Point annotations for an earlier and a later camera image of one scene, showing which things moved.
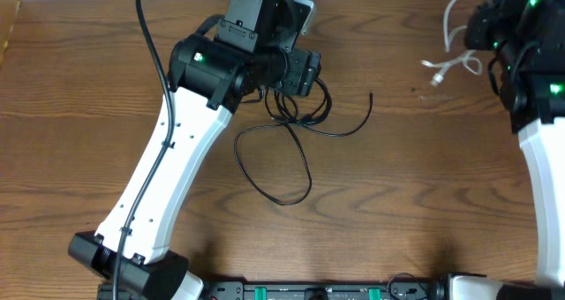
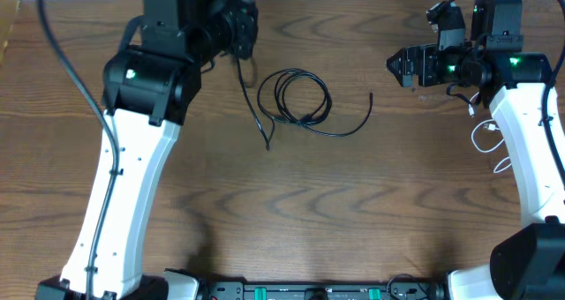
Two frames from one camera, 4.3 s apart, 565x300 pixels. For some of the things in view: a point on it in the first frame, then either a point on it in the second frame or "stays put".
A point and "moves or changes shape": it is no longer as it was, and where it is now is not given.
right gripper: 480,18 → 426,55
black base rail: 378,290 stays put
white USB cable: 472,64 moves or changes shape
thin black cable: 302,152 → 273,121
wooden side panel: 9,10 stays put
